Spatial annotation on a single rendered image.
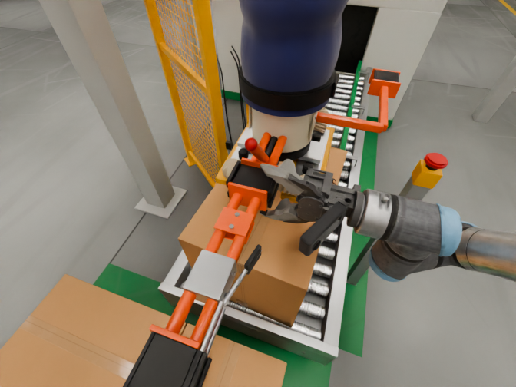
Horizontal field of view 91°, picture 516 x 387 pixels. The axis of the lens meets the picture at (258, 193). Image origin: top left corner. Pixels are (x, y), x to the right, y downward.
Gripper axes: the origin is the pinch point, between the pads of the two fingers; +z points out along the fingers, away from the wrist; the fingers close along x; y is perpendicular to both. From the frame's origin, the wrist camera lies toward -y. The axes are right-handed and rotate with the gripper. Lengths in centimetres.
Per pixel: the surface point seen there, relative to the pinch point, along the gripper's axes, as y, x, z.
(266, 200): -1.5, 0.3, -2.4
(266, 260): -1.4, -26.5, -2.9
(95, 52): 60, -6, 96
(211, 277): -19.7, 1.4, 1.2
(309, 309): 3, -67, -20
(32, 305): -29, -122, 134
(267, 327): -10, -60, -7
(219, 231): -11.4, 0.8, 3.6
